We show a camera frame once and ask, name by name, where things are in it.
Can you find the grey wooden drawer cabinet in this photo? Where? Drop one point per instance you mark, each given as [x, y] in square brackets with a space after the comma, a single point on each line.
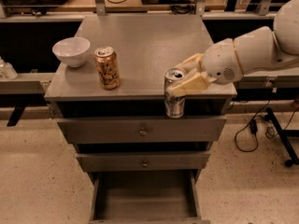
[146, 46]

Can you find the black stand leg with wheel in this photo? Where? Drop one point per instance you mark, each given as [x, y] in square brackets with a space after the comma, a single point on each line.
[284, 135]

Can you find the grey middle drawer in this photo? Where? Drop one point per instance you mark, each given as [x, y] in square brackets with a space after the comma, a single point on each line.
[143, 161]

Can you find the grey bottom drawer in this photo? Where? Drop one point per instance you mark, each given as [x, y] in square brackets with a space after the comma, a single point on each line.
[150, 197]

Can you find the gold patterned drink can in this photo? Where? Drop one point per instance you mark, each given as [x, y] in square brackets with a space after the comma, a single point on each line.
[107, 66]

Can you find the grey top drawer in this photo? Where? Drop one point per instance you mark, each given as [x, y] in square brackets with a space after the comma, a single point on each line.
[141, 130]

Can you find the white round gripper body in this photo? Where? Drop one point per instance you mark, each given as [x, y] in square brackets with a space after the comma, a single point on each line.
[221, 62]

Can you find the grey drawer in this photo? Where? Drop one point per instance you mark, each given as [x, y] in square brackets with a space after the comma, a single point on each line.
[141, 130]
[150, 197]
[143, 161]

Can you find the silver redbull can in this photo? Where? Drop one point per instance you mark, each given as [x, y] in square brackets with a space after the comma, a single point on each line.
[174, 106]

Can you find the white ceramic bowl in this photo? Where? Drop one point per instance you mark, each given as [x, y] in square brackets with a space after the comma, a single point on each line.
[72, 51]

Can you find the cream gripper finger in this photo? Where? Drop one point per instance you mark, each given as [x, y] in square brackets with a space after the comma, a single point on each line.
[192, 63]
[199, 81]

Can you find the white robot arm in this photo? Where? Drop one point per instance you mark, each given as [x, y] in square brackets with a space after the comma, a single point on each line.
[274, 48]

